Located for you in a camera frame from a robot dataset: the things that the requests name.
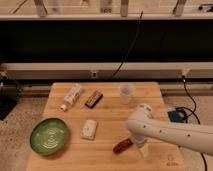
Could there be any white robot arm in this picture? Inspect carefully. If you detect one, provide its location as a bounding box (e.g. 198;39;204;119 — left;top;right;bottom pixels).
126;103;213;156

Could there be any translucent ceramic cup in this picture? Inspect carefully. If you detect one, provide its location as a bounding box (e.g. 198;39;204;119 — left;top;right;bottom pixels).
119;83;135;104

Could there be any green ceramic plate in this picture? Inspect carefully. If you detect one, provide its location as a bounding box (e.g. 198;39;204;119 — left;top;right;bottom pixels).
30;118;69;156

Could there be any blue power box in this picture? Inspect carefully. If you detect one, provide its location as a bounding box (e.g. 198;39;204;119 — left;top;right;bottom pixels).
168;110;186;123

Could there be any brown candy bar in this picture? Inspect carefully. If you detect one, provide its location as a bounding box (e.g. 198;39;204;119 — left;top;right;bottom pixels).
85;90;103;109

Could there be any black object at left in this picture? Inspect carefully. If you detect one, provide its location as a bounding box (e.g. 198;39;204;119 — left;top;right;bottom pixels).
0;71;22;121

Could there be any black floor cable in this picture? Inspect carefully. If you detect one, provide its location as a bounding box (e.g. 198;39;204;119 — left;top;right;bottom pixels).
175;75;209;171

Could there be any white wall outlet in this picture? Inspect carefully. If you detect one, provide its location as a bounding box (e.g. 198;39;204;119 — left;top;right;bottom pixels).
91;70;99;79

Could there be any black hanging cable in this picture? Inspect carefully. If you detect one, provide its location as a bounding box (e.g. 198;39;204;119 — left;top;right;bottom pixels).
105;10;145;81

